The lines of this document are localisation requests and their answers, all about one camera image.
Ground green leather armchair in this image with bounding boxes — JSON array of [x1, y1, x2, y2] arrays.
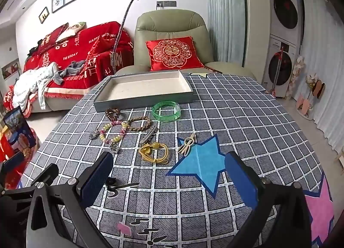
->
[[115, 9, 257, 82]]

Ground brown spiral hair tie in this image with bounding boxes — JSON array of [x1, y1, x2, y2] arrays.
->
[[105, 108, 120, 121]]

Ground pastel beaded bracelet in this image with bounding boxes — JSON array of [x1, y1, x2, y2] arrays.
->
[[98, 120, 129, 143]]

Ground yellow hair tie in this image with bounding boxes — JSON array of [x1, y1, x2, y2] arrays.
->
[[139, 142, 170, 165]]

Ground pale blue curtain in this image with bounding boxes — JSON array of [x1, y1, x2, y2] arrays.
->
[[206, 0, 246, 64]]

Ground silver star hair clip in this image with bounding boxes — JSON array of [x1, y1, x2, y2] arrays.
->
[[139, 126, 159, 145]]

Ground red printed sofa blanket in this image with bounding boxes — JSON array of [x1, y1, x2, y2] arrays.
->
[[4, 21, 135, 111]]

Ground pink ornament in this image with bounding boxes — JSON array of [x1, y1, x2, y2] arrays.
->
[[296, 93, 313, 121], [306, 73, 326, 99]]

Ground cream hair clip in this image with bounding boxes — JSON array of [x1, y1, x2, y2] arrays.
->
[[177, 133, 197, 155]]

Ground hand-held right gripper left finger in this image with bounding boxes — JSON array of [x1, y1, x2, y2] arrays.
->
[[27, 151, 116, 248]]

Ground gooseneck phone holder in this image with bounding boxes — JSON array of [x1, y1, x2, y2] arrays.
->
[[109, 0, 146, 75]]

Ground white washing machine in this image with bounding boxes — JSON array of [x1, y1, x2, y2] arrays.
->
[[262, 34, 299, 98]]

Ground wall photo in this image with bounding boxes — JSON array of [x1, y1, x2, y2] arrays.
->
[[1, 61, 20, 79]]

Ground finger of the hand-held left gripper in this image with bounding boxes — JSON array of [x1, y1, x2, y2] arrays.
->
[[0, 151, 27, 184], [24, 163, 59, 188]]

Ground red embroidered cushion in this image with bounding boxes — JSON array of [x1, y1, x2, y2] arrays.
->
[[146, 36, 206, 71]]

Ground grey garment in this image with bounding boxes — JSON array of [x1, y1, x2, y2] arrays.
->
[[54, 60, 86, 86]]

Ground white dryer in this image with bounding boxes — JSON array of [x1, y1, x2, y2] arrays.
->
[[269, 0, 304, 39]]

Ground red pillow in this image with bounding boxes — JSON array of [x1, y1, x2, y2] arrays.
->
[[38, 23, 69, 51]]

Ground blue box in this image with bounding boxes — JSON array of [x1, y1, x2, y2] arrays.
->
[[3, 107, 37, 152]]

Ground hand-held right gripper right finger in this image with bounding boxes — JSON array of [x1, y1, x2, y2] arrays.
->
[[224, 151, 320, 248]]

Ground cream sofa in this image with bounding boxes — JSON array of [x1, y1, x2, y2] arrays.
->
[[27, 87, 94, 111]]

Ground white sheer curtain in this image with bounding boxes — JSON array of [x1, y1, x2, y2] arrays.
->
[[299, 0, 344, 162]]

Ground floral pillow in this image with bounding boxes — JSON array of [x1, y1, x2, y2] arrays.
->
[[58, 22, 86, 41]]

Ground white clothes pile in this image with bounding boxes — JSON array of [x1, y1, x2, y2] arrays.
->
[[12, 62, 58, 110]]

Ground green translucent bangle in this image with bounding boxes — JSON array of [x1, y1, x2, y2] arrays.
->
[[152, 101, 181, 122]]

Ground brown braided bracelet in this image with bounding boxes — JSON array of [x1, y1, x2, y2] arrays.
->
[[126, 116, 151, 132]]

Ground grey checked tablecloth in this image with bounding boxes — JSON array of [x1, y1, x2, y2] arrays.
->
[[20, 72, 335, 248]]

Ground red handled mop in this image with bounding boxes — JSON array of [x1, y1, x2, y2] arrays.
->
[[269, 44, 285, 98]]

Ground flower decoration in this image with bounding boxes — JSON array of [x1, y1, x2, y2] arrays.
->
[[285, 56, 305, 100]]

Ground grey jewelry tray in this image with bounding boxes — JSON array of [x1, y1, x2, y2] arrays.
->
[[93, 70, 199, 112]]

